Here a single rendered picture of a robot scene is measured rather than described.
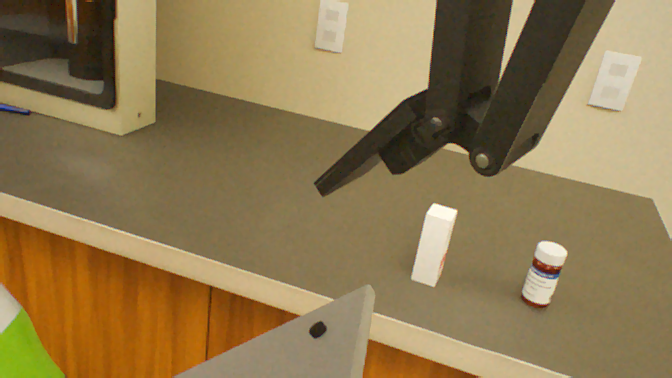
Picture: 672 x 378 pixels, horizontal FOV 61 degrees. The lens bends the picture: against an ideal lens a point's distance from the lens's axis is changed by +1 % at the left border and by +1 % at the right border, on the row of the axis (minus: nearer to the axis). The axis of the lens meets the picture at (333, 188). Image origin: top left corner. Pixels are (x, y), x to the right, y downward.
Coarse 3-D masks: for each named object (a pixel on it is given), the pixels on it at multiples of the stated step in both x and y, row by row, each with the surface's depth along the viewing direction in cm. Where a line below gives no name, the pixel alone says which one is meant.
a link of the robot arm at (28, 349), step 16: (0, 288) 20; (0, 304) 19; (16, 304) 20; (0, 320) 18; (16, 320) 19; (0, 336) 18; (16, 336) 18; (32, 336) 20; (0, 352) 17; (16, 352) 18; (32, 352) 19; (0, 368) 17; (16, 368) 18; (32, 368) 19; (48, 368) 20
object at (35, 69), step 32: (0, 0) 109; (32, 0) 106; (64, 0) 104; (96, 0) 102; (0, 32) 111; (32, 32) 109; (64, 32) 106; (96, 32) 104; (0, 64) 114; (32, 64) 112; (64, 64) 109; (96, 64) 107; (64, 96) 112; (96, 96) 109
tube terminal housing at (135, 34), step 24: (120, 0) 102; (144, 0) 108; (120, 24) 104; (144, 24) 110; (120, 48) 105; (144, 48) 112; (120, 72) 107; (144, 72) 114; (0, 96) 119; (24, 96) 117; (48, 96) 115; (120, 96) 109; (144, 96) 116; (72, 120) 115; (96, 120) 113; (120, 120) 111; (144, 120) 118
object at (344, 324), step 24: (360, 288) 27; (312, 312) 28; (336, 312) 27; (360, 312) 25; (264, 336) 29; (288, 336) 27; (312, 336) 26; (336, 336) 25; (360, 336) 24; (216, 360) 30; (240, 360) 28; (264, 360) 27; (288, 360) 25; (312, 360) 24; (336, 360) 23; (360, 360) 23
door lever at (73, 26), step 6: (66, 0) 98; (72, 0) 98; (78, 0) 99; (90, 0) 102; (66, 6) 98; (72, 6) 98; (78, 6) 99; (72, 12) 98; (78, 12) 99; (72, 18) 99; (78, 18) 100; (72, 24) 99; (78, 24) 100; (72, 30) 100; (78, 30) 100; (72, 36) 100; (78, 36) 101; (72, 42) 100; (78, 42) 101
